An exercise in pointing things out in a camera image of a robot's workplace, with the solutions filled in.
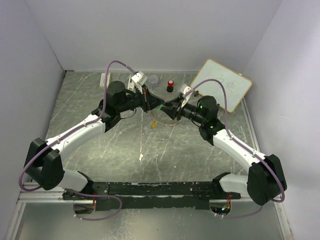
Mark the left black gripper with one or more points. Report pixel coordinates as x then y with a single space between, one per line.
149 101

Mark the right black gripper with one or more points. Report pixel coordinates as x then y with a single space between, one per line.
175 112

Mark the metal disc with keyrings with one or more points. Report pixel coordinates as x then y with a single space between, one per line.
162 118

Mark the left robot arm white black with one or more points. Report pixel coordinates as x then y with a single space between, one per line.
44 162

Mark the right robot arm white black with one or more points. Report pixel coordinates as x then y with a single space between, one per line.
265 180

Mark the red black stamp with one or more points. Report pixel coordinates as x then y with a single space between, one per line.
170 86

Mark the clear jar of paperclips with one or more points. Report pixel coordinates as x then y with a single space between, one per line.
153 81

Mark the white stapler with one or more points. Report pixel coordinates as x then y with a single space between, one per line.
131 84

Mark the green white staples box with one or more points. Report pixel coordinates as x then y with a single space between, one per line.
104 79

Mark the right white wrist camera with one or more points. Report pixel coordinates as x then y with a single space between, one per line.
186 94

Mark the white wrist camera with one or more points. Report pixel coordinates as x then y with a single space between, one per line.
186 94
139 79

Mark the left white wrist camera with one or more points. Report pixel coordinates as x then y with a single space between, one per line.
139 79

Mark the small whiteboard yellow frame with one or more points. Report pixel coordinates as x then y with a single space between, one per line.
230 92

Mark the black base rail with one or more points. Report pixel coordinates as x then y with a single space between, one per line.
149 195

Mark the aluminium frame rail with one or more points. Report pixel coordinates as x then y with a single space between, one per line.
40 195

